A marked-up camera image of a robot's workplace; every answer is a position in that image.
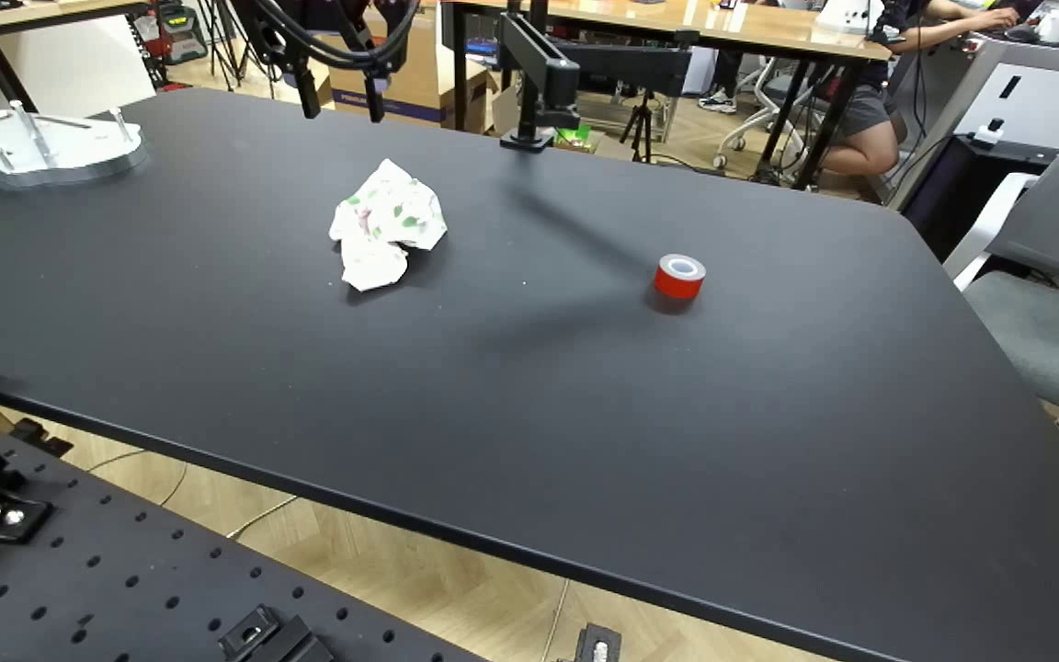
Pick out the white cloth with green print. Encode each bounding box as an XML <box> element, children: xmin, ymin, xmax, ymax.
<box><xmin>327</xmin><ymin>156</ymin><xmax>453</xmax><ymax>298</ymax></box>

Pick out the black clamp-on stand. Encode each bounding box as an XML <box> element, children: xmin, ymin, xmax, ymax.
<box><xmin>492</xmin><ymin>6</ymin><xmax>697</xmax><ymax>158</ymax></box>

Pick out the brown cardboard box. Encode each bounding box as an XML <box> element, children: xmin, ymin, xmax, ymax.
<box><xmin>325</xmin><ymin>0</ymin><xmax>496</xmax><ymax>137</ymax></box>

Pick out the small wooden desk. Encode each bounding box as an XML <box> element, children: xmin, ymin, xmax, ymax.
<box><xmin>0</xmin><ymin>0</ymin><xmax>155</xmax><ymax>113</ymax></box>

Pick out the red tape roll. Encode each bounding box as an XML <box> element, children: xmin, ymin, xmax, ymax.
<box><xmin>650</xmin><ymin>251</ymin><xmax>709</xmax><ymax>308</ymax></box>

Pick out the long wooden desk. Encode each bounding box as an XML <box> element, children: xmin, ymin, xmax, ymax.
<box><xmin>441</xmin><ymin>0</ymin><xmax>900</xmax><ymax>189</ymax></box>

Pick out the seated person in black shirt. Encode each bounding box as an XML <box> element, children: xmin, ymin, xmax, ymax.
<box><xmin>816</xmin><ymin>0</ymin><xmax>1055</xmax><ymax>200</ymax></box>

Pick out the black perforated breadboard table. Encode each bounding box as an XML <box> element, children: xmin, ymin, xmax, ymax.
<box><xmin>0</xmin><ymin>400</ymin><xmax>487</xmax><ymax>662</ymax></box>

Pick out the silver clamp piece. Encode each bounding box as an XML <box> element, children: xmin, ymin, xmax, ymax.
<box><xmin>571</xmin><ymin>620</ymin><xmax>624</xmax><ymax>662</ymax></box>

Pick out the gray metal cabinet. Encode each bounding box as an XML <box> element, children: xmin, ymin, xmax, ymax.
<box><xmin>908</xmin><ymin>42</ymin><xmax>1059</xmax><ymax>251</ymax></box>

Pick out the gray office chair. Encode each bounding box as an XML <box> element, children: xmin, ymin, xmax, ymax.
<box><xmin>943</xmin><ymin>113</ymin><xmax>1059</xmax><ymax>434</ymax></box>

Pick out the thick black cable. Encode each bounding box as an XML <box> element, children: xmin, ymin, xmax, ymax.
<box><xmin>229</xmin><ymin>0</ymin><xmax>427</xmax><ymax>80</ymax></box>

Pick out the black camera tripod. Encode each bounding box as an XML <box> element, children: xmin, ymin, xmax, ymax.
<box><xmin>618</xmin><ymin>87</ymin><xmax>670</xmax><ymax>165</ymax></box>

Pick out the black clamp handle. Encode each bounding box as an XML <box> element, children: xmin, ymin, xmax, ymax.
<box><xmin>7</xmin><ymin>415</ymin><xmax>75</xmax><ymax>460</ymax></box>

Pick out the black square mounting bracket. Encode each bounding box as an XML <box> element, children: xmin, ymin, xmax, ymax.
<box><xmin>219</xmin><ymin>603</ymin><xmax>343</xmax><ymax>662</ymax></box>

